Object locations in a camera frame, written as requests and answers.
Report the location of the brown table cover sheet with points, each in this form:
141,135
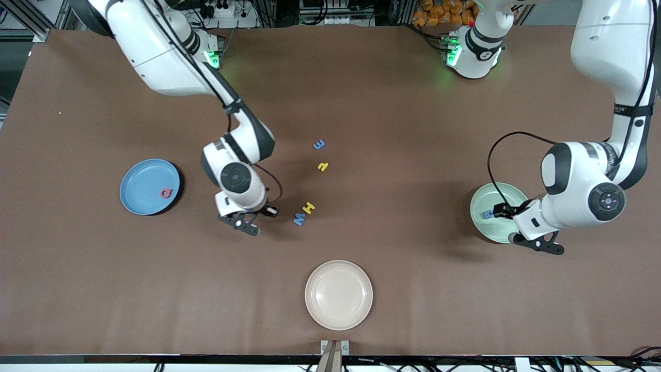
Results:
77,289

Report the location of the green round plate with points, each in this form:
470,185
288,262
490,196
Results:
496,191

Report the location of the blue foam letter a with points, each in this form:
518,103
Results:
485,214

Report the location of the blue round plate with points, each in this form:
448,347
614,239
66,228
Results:
142,188

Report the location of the pink foam letter Q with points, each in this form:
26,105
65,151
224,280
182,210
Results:
161,194

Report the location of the yellow foam letter H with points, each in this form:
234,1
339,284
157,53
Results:
309,207

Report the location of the white power strip with plugs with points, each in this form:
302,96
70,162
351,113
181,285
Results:
237,21

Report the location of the beige round plate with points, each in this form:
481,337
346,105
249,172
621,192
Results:
338,294

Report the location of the orange items pile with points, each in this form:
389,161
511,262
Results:
439,13

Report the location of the aluminium frame profile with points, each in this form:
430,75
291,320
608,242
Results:
38,35

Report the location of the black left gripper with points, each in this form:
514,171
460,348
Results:
510,211

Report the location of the blue foam letter M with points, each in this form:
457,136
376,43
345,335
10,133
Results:
299,219

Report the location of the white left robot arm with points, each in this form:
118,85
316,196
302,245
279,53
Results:
609,51

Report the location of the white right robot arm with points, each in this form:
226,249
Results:
155,57

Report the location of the metal bracket on table edge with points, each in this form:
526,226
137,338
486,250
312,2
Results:
333,356

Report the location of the narrow white power strip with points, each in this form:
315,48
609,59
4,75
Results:
341,20

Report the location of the blue foam letter e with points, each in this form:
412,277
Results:
319,145

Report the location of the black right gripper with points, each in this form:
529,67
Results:
264,208

